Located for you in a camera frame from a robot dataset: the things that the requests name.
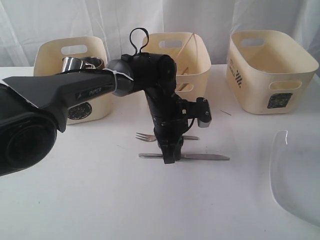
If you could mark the cream bin with circle mark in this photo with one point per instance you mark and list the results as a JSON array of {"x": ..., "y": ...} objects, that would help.
[{"x": 49, "y": 61}]

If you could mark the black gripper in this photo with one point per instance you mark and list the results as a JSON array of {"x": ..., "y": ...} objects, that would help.
[{"x": 169, "y": 136}]

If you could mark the wooden chopstick diagonal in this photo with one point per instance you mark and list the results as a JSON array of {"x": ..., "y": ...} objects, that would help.
[{"x": 185, "y": 44}]

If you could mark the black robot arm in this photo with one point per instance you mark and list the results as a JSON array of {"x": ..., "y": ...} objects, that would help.
[{"x": 34, "y": 109}]

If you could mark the steel table knife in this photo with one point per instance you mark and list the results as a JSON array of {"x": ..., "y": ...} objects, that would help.
[{"x": 205, "y": 157}]

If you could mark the cream bin with triangle mark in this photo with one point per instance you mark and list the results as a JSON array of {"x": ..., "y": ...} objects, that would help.
[{"x": 195, "y": 56}]

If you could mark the white square plate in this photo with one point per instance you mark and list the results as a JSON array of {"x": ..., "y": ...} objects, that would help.
[{"x": 294, "y": 174}]

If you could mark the steel fork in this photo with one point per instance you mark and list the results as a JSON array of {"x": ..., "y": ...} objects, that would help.
[
  {"x": 152, "y": 138},
  {"x": 182, "y": 86}
]

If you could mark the cream bin with square mark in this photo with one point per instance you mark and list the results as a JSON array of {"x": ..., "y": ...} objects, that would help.
[{"x": 268, "y": 71}]

